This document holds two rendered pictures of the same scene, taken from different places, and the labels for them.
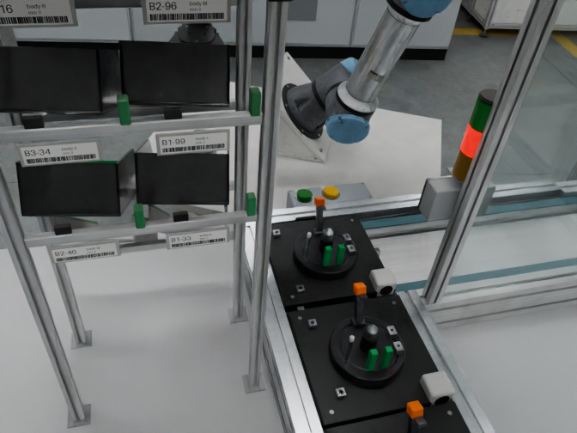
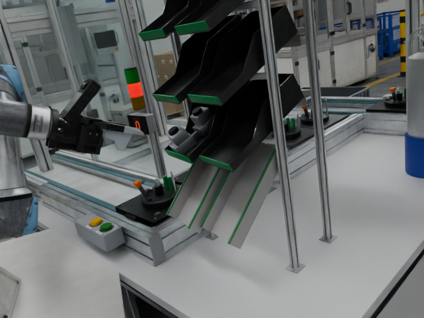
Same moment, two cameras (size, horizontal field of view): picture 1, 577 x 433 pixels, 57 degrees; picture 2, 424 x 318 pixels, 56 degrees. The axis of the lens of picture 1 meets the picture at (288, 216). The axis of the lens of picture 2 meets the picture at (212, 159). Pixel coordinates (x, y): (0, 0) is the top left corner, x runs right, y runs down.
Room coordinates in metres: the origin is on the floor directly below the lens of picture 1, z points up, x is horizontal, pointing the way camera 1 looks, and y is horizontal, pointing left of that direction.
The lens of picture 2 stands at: (1.14, 1.18, 1.53)
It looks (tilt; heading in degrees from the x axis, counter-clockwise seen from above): 19 degrees down; 248
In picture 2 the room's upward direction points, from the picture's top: 10 degrees counter-clockwise
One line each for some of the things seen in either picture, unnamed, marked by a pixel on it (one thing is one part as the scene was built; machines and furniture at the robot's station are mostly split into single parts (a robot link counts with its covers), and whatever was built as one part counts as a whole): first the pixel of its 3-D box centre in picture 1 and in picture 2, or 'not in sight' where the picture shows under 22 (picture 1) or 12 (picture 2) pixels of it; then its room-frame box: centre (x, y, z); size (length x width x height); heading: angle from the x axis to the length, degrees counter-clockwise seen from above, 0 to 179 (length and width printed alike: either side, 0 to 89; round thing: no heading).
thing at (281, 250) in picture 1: (324, 258); (161, 202); (0.83, -0.09, 0.96); 0.24 x 0.24 x 0.02; 18
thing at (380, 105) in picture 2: not in sight; (399, 95); (-0.52, -0.25, 1.01); 0.24 x 0.24 x 0.13; 18
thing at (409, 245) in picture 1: (444, 264); (125, 195); (0.91, -0.38, 0.91); 0.84 x 0.28 x 0.10; 108
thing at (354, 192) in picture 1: (329, 203); (98, 230); (1.07, -0.10, 0.93); 0.21 x 0.07 x 0.06; 108
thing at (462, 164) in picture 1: (470, 163); (138, 102); (0.78, -0.31, 1.29); 0.05 x 0.05 x 0.05
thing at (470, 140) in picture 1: (479, 138); (135, 89); (0.78, -0.31, 1.34); 0.05 x 0.05 x 0.05
